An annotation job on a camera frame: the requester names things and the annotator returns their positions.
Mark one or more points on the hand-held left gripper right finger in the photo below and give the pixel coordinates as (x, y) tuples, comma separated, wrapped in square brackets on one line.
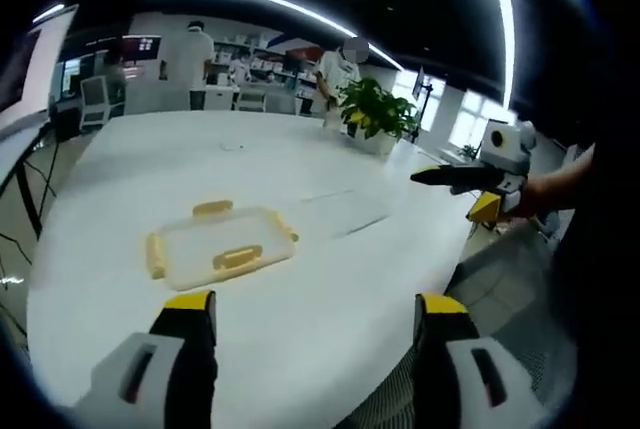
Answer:
[(465, 364)]

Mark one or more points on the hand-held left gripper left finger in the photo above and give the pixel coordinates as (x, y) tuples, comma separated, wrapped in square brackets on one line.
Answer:
[(150, 364)]

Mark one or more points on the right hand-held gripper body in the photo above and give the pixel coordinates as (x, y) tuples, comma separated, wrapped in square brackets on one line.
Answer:
[(507, 149)]

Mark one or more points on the clear lid with yellow buckles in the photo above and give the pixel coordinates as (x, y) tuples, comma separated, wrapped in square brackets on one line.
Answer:
[(225, 244)]

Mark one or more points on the grey mesh chair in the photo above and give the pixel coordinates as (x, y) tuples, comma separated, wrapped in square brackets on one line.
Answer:
[(505, 289)]

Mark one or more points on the monitor on black stand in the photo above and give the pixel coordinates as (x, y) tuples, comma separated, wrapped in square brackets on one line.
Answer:
[(422, 94)]

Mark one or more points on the green potted plant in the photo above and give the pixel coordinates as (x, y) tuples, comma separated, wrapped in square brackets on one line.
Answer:
[(377, 109)]

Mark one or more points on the person's dark clothing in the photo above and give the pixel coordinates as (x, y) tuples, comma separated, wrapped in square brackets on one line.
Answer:
[(595, 274)]

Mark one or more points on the curved ceiling light strip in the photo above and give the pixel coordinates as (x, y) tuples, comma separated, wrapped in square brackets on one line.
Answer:
[(505, 19)]

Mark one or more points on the white chair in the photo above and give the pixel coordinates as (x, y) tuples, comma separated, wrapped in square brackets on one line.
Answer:
[(250, 97), (95, 99)]

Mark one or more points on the long ceiling light strip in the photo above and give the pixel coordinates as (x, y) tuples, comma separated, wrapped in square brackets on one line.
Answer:
[(270, 1)]

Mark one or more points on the white display board on stand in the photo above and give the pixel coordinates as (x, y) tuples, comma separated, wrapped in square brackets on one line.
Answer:
[(35, 64)]

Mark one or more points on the red wall screen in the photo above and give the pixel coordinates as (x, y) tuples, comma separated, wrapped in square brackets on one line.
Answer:
[(142, 48)]

